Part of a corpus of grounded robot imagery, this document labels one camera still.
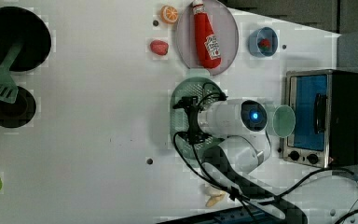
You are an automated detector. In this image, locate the mint green strainer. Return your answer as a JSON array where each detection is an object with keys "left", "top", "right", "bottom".
[{"left": 170, "top": 69, "right": 227, "bottom": 160}]

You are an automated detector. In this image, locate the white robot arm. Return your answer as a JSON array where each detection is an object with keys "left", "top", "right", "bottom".
[{"left": 197, "top": 99, "right": 308, "bottom": 224}]

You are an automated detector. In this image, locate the strawberry toy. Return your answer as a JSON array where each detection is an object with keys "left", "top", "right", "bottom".
[{"left": 149, "top": 40, "right": 169, "bottom": 56}]

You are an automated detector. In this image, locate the red ketchup bottle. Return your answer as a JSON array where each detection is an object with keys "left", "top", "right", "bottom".
[{"left": 192, "top": 0, "right": 222, "bottom": 69}]

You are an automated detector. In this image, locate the grey round plate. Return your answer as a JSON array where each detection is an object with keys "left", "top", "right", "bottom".
[{"left": 175, "top": 0, "right": 239, "bottom": 76}]

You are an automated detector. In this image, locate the orange slice toy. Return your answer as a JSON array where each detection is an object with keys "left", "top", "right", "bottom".
[{"left": 160, "top": 6, "right": 178, "bottom": 24}]

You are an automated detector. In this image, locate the mint green cup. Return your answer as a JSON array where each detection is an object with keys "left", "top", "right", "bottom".
[{"left": 265, "top": 102, "right": 296, "bottom": 138}]

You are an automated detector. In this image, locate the watermelon slice toy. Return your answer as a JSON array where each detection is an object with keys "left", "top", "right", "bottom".
[{"left": 258, "top": 38, "right": 271, "bottom": 51}]

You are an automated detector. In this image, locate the blue bowl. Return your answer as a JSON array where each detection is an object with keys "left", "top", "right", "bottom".
[{"left": 248, "top": 27, "right": 278, "bottom": 58}]

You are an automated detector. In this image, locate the black toaster oven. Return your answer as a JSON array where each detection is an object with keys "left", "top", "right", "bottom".
[{"left": 282, "top": 69, "right": 358, "bottom": 168}]

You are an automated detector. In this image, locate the small black pot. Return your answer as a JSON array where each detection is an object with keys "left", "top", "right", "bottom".
[{"left": 0, "top": 87, "right": 36, "bottom": 129}]

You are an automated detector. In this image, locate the mint green spatula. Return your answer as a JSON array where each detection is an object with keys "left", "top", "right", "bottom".
[{"left": 0, "top": 42, "right": 22, "bottom": 104}]

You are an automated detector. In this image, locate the large black pot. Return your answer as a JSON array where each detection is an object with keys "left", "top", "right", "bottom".
[{"left": 0, "top": 7, "right": 51, "bottom": 72}]

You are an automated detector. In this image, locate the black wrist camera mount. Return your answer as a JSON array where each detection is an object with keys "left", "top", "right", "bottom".
[{"left": 172, "top": 96, "right": 210, "bottom": 145}]

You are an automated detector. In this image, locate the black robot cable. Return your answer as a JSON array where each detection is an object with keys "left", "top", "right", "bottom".
[{"left": 171, "top": 82, "right": 358, "bottom": 224}]

